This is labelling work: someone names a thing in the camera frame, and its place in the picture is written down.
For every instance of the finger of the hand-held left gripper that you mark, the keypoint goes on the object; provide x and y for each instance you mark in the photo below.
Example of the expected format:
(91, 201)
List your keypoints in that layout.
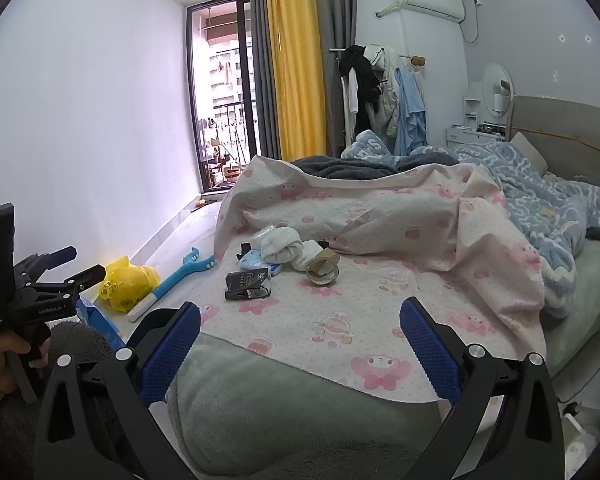
(85, 276)
(55, 255)

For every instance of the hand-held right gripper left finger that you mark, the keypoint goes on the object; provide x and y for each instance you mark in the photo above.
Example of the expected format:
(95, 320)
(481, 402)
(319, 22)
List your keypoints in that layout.
(175, 345)

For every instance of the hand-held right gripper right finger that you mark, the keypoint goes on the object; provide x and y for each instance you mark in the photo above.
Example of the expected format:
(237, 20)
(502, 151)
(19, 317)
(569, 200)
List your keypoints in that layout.
(425, 345)

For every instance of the black foil packet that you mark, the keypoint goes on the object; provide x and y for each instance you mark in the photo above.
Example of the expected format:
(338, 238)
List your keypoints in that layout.
(247, 286)

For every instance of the blue white tissue packet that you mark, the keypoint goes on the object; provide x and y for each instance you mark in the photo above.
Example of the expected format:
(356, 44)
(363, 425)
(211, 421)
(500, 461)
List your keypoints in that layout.
(254, 261)

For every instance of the cardboard tape roll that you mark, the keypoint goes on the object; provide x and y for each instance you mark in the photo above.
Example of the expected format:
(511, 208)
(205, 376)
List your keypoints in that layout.
(325, 269)

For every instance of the clear plastic wrapper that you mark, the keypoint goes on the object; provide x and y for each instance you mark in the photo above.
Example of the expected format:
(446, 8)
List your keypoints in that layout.
(264, 236)

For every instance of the white tissue ball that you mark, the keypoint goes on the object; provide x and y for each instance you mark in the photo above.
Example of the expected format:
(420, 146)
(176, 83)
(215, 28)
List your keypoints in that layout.
(309, 256)
(281, 246)

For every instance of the person's left hand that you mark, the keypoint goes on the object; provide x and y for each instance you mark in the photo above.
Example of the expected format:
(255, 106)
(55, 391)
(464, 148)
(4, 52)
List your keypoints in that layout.
(0, 360)

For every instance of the yellow plastic bag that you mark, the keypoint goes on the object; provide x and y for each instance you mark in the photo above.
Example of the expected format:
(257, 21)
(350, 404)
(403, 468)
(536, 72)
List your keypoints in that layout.
(127, 282)

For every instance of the blue pet food bag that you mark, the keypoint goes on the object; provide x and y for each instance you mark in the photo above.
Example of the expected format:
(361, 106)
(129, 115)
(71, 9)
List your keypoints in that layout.
(97, 320)

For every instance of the blue dinosaur grabber toy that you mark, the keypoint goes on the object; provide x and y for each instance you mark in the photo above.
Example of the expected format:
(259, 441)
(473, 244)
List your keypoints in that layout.
(175, 280)

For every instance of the pink printed bedsheet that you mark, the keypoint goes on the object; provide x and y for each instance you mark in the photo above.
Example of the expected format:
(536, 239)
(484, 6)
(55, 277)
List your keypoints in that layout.
(380, 220)

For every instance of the blue patterned blanket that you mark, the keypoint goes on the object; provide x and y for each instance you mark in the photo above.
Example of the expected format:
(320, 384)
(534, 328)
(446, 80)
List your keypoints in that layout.
(540, 195)

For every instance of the dark grey fleece blanket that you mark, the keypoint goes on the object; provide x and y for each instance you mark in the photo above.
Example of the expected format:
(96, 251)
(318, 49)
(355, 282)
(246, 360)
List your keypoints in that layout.
(340, 166)

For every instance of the white vanity table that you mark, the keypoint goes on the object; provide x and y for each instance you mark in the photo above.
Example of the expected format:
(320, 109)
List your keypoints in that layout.
(472, 135)

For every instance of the beige pillow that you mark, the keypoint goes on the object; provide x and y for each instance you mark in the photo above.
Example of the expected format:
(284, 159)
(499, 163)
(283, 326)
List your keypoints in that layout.
(527, 152)

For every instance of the light blue hanging shirt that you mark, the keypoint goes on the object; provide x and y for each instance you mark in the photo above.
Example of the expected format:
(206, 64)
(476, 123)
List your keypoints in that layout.
(410, 120)

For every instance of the black framed balcony door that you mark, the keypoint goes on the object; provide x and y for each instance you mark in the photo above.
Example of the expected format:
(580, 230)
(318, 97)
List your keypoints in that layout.
(220, 95)

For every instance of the white hanging jacket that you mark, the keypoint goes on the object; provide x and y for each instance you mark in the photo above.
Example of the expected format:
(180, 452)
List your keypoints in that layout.
(389, 90)

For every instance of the grey padded headboard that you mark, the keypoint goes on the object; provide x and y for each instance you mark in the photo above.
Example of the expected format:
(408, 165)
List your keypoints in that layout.
(565, 125)

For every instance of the round white mirror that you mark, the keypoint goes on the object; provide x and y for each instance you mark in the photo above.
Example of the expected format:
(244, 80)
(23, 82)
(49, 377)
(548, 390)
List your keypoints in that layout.
(497, 90)

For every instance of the black hanging garment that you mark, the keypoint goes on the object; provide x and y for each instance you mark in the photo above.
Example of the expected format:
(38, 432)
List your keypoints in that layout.
(362, 80)

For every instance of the grey curtain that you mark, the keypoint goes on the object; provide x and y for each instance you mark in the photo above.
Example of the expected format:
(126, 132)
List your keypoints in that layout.
(337, 10)
(261, 60)

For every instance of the yellow curtain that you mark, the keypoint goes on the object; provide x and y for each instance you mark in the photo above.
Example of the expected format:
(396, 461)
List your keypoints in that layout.
(297, 60)

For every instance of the white air conditioner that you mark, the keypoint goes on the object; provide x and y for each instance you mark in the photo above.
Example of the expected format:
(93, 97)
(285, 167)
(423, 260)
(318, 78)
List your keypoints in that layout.
(430, 6)

